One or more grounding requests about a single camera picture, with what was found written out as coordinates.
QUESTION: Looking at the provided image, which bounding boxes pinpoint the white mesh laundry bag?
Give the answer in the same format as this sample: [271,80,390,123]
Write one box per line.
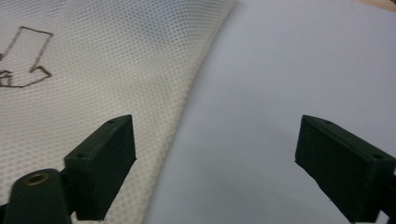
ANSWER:
[0,0,241,224]

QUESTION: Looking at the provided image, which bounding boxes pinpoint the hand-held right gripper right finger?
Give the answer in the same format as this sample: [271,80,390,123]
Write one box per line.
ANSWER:
[294,114,396,224]

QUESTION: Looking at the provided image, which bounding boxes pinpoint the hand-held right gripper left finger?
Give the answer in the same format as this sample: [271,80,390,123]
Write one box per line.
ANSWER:
[64,114,137,222]

